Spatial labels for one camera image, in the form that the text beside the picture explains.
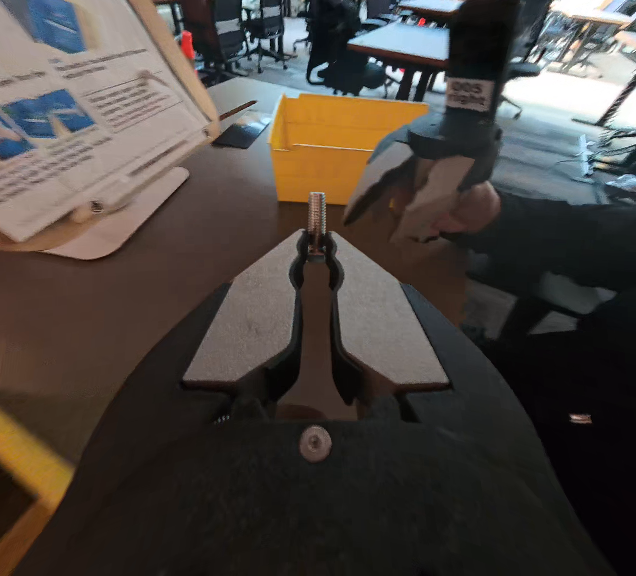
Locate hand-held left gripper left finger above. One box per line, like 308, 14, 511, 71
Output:
182, 229, 306, 400

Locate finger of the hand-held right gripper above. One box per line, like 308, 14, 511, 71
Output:
389, 157, 477, 244
342, 141, 417, 227

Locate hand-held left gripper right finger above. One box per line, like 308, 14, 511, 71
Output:
325, 229, 451, 404

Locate steel bolt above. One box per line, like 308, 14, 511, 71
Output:
307, 192, 328, 263

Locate yellow divided bin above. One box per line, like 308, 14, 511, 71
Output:
0, 408, 76, 576

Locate person's right forearm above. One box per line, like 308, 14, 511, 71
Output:
464, 191, 636, 291

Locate person's right hand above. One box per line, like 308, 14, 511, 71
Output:
431, 181, 503, 240

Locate yellow open bin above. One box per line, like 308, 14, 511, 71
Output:
267, 93, 430, 205

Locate background office desks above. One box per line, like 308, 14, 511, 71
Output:
134, 0, 636, 104

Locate black jacket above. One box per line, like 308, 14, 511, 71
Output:
305, 0, 363, 85

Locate black flat card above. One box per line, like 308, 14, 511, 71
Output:
213, 124, 271, 149

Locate group of black office chairs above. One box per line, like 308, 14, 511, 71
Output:
171, 0, 552, 94

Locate person's dark clothing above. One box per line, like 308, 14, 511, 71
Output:
462, 288, 636, 576

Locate printed instruction sheet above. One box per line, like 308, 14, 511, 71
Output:
0, 0, 209, 244

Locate tangle of floor cables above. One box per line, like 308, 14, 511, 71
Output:
556, 129, 636, 189

